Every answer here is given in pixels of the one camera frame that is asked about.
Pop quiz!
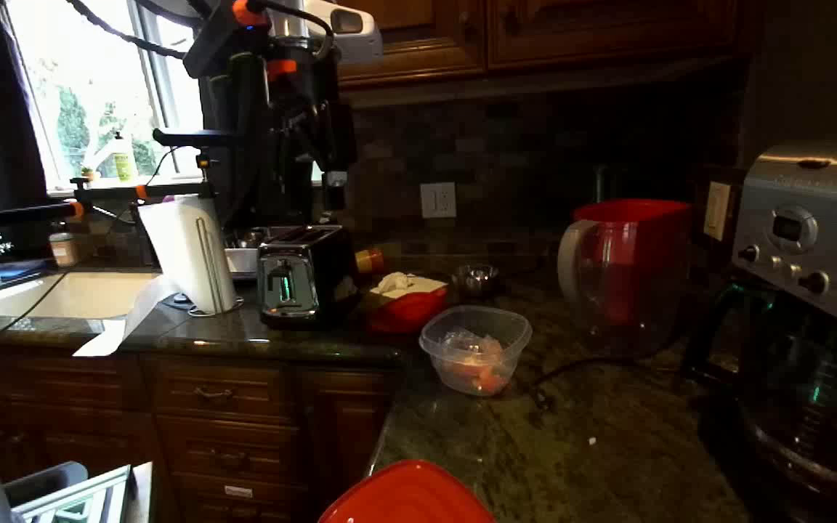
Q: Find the paper towel roll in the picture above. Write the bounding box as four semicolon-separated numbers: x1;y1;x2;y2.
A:
73;194;238;357

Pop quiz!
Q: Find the yellow soap bottle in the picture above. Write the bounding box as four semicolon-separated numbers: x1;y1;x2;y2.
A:
113;132;137;183

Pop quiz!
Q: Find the white wall socket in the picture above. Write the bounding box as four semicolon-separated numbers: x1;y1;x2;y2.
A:
419;181;458;220

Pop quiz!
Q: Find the wooden cabinet door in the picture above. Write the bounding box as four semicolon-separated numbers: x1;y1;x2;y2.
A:
298;365;395;511

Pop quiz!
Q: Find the white wire rack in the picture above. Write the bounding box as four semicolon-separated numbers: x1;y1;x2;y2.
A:
4;461;134;523

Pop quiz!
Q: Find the orange and yellow cup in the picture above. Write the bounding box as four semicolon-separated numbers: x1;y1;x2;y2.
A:
355;246;387;276

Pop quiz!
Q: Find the white container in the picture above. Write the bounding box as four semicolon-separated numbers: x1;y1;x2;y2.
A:
223;246;260;281

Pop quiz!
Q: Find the red plastic pitcher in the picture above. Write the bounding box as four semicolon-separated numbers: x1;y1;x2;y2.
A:
556;198;695;358

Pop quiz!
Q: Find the window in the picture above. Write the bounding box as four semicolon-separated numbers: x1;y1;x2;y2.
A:
3;0;326;194

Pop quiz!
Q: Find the small jar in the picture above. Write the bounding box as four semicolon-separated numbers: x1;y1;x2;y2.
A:
49;231;80;268

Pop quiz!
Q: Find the silver coffee maker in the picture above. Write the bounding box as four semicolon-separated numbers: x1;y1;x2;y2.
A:
682;138;837;523

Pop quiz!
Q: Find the metal paper towel holder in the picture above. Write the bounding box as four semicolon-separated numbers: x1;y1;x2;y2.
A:
186;216;246;319

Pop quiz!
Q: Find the glass coffee carafe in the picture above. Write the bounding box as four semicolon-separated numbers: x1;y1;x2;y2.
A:
737;320;837;506

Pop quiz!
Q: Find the orange plastic lid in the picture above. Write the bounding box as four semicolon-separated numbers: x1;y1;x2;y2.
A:
317;458;498;523

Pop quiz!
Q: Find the wooden drawer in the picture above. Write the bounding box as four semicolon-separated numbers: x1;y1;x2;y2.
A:
155;415;306;489
142;354;297;423

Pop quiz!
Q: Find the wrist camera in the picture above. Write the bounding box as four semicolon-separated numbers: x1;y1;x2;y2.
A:
183;4;268;79

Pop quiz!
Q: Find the row of wooden wall cabinets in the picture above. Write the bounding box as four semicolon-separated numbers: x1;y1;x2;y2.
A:
335;0;743;89

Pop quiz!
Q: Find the clear plastic container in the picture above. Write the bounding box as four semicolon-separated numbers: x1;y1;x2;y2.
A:
418;305;534;398

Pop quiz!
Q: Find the black cable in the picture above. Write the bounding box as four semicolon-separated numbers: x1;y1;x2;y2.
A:
530;353;614;413

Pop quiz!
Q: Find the small metal bowl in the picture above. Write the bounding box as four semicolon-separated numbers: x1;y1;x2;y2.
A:
454;263;501;299

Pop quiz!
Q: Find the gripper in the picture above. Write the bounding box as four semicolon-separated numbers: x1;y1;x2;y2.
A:
267;41;356;226

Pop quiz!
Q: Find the red bowl with white tissue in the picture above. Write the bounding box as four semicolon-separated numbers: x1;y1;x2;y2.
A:
365;272;450;336

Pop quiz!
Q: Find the white switch plate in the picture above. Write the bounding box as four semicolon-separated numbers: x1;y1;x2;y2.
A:
703;179;732;243

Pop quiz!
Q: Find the black and chrome toaster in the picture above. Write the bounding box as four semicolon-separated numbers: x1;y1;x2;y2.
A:
256;224;362;328

